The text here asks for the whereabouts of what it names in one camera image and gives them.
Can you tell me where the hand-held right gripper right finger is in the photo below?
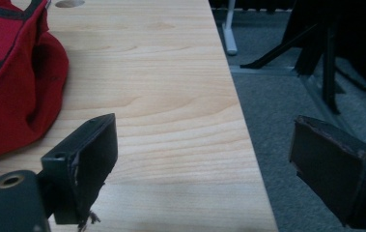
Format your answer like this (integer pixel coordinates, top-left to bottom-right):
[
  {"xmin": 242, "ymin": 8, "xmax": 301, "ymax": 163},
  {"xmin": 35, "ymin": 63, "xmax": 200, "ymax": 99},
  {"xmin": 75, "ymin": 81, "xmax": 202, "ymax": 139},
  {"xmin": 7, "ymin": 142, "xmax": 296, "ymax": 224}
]
[{"xmin": 289, "ymin": 115, "xmax": 366, "ymax": 230}]

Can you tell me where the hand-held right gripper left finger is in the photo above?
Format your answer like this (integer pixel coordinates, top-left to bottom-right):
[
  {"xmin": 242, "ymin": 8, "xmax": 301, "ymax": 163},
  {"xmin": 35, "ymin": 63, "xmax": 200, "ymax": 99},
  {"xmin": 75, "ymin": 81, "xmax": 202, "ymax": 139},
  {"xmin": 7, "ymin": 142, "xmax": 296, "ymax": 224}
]
[{"xmin": 41, "ymin": 112, "xmax": 119, "ymax": 226}]

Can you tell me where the red cap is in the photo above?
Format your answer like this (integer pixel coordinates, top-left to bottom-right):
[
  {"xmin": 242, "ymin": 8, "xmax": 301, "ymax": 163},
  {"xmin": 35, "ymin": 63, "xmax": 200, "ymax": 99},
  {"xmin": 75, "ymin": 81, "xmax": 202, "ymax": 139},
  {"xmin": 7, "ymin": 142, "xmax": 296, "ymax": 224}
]
[{"xmin": 0, "ymin": 0, "xmax": 70, "ymax": 164}]

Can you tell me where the black stand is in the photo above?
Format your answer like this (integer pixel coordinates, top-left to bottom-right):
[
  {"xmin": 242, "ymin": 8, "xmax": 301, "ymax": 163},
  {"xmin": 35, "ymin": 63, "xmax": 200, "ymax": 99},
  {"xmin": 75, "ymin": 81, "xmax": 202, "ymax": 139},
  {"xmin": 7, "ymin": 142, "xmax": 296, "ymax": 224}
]
[{"xmin": 239, "ymin": 0, "xmax": 366, "ymax": 115}]

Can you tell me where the white table frame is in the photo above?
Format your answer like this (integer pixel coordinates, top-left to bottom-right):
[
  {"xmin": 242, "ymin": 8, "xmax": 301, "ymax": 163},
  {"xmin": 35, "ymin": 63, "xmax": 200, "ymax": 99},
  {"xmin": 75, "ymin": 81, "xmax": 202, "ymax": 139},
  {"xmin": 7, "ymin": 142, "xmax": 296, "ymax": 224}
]
[{"xmin": 221, "ymin": 0, "xmax": 239, "ymax": 56}]

